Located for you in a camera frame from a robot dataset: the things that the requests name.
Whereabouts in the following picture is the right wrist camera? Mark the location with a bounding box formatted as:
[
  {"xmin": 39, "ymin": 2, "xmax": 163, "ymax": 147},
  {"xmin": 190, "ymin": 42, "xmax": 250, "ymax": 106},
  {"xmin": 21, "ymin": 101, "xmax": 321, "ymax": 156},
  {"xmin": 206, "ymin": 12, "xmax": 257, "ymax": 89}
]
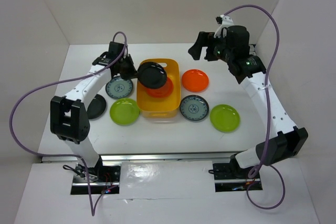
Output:
[{"xmin": 214, "ymin": 14, "xmax": 234, "ymax": 38}]

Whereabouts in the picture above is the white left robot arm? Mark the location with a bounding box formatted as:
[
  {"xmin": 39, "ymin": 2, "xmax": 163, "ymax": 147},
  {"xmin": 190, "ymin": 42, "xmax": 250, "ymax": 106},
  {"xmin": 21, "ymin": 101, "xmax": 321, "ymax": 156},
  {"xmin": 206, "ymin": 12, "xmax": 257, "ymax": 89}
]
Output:
[{"xmin": 50, "ymin": 54, "xmax": 137, "ymax": 182}]

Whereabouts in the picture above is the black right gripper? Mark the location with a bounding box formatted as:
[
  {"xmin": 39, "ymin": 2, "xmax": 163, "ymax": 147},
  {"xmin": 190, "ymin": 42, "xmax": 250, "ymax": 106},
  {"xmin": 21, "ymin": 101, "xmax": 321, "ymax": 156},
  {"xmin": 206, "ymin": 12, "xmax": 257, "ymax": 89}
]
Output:
[{"xmin": 187, "ymin": 31, "xmax": 234, "ymax": 63}]

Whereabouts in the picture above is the aluminium rail front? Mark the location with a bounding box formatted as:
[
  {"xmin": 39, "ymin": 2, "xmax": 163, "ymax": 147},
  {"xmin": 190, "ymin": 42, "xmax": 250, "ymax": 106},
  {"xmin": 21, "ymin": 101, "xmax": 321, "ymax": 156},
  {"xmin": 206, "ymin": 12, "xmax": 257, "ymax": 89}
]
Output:
[{"xmin": 40, "ymin": 152, "xmax": 237, "ymax": 163}]

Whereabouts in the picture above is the green plate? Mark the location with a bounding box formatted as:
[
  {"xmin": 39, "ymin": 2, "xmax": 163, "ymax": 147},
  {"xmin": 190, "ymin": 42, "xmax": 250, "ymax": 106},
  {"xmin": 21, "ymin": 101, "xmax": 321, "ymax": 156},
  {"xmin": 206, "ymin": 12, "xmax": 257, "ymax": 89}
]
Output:
[
  {"xmin": 210, "ymin": 104, "xmax": 240, "ymax": 133},
  {"xmin": 109, "ymin": 98, "xmax": 141, "ymax": 126}
]

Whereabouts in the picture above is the green plate left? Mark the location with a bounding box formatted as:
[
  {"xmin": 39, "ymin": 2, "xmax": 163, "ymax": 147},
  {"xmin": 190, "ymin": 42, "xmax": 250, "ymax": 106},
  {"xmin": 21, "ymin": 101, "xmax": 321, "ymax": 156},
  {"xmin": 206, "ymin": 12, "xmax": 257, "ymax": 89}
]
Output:
[{"xmin": 109, "ymin": 98, "xmax": 141, "ymax": 126}]

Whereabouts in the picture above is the black plate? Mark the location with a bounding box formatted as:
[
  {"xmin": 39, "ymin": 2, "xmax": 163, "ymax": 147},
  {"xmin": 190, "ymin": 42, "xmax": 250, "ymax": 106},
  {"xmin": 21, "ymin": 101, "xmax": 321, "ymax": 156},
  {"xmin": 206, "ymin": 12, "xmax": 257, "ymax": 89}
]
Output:
[
  {"xmin": 137, "ymin": 61, "xmax": 167, "ymax": 89},
  {"xmin": 87, "ymin": 94, "xmax": 107, "ymax": 120}
]

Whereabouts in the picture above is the orange plate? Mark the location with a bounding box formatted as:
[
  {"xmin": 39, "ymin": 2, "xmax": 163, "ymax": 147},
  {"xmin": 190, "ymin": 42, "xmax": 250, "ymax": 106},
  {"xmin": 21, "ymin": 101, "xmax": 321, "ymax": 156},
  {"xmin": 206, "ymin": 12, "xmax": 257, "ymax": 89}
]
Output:
[
  {"xmin": 145, "ymin": 77, "xmax": 174, "ymax": 98},
  {"xmin": 182, "ymin": 69, "xmax": 209, "ymax": 92}
]

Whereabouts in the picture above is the green plate right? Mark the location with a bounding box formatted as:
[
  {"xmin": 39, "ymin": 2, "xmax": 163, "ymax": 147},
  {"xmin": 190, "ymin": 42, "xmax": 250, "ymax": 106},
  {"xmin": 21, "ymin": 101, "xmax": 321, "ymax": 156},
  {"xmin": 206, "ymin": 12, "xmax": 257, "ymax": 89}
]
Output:
[{"xmin": 210, "ymin": 104, "xmax": 240, "ymax": 133}]

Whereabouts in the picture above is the blue floral plate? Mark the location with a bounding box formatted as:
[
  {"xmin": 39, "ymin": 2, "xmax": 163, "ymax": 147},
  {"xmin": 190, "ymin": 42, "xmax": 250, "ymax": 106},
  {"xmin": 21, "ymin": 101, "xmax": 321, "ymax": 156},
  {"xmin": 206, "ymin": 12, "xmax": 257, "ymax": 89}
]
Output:
[
  {"xmin": 105, "ymin": 76, "xmax": 134, "ymax": 100},
  {"xmin": 179, "ymin": 95, "xmax": 209, "ymax": 122}
]

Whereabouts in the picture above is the aluminium rail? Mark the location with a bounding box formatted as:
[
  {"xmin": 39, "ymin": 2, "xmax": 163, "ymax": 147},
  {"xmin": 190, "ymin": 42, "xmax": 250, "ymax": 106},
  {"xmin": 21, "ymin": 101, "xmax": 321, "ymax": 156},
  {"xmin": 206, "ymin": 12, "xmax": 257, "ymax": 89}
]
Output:
[
  {"xmin": 40, "ymin": 152, "xmax": 237, "ymax": 163},
  {"xmin": 243, "ymin": 43, "xmax": 289, "ymax": 158}
]

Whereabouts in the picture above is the yellow plastic bin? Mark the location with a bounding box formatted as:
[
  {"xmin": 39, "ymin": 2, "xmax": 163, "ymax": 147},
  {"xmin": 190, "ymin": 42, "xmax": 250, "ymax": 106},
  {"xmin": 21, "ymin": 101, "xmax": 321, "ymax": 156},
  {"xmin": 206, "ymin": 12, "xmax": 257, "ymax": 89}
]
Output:
[{"xmin": 136, "ymin": 58, "xmax": 181, "ymax": 118}]

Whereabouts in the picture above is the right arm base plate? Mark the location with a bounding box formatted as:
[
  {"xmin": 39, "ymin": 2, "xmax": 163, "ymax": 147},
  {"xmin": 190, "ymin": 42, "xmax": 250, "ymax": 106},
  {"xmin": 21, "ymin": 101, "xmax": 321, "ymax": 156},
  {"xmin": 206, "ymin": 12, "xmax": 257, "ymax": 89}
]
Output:
[{"xmin": 208, "ymin": 163, "xmax": 263, "ymax": 193}]

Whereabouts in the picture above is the blue floral plate left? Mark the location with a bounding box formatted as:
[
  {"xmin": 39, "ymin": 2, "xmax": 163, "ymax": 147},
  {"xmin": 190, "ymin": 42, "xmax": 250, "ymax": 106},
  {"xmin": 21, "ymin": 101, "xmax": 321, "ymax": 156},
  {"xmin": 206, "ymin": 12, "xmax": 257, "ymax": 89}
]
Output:
[{"xmin": 105, "ymin": 76, "xmax": 134, "ymax": 100}]

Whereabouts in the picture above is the aluminium rail right side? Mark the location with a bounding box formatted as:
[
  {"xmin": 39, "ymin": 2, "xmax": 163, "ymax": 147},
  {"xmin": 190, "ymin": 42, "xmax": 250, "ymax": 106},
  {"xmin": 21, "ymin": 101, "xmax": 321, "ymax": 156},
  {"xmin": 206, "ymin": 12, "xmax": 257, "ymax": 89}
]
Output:
[{"xmin": 243, "ymin": 43, "xmax": 289, "ymax": 158}]

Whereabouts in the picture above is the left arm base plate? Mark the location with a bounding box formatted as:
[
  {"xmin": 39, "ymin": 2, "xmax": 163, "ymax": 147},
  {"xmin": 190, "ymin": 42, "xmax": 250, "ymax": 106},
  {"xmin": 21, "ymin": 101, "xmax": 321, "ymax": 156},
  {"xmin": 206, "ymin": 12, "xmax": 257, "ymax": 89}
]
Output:
[{"xmin": 63, "ymin": 165, "xmax": 121, "ymax": 195}]

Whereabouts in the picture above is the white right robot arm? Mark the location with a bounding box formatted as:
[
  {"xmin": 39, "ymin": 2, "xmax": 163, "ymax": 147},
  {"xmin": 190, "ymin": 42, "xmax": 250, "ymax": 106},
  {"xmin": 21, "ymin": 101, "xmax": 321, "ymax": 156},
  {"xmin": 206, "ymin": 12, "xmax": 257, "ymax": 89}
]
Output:
[{"xmin": 188, "ymin": 25, "xmax": 308, "ymax": 178}]

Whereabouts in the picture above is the blue floral plate right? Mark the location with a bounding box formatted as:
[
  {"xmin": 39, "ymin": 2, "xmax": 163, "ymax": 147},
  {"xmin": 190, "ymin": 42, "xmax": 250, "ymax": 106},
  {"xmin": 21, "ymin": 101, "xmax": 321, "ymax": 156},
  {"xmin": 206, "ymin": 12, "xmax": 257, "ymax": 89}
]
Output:
[{"xmin": 179, "ymin": 95, "xmax": 209, "ymax": 122}]

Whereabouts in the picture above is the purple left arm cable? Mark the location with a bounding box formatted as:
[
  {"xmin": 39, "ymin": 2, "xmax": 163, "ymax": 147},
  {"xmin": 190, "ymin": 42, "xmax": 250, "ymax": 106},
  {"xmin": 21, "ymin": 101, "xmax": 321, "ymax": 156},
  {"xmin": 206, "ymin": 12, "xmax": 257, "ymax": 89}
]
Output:
[{"xmin": 9, "ymin": 31, "xmax": 129, "ymax": 217}]

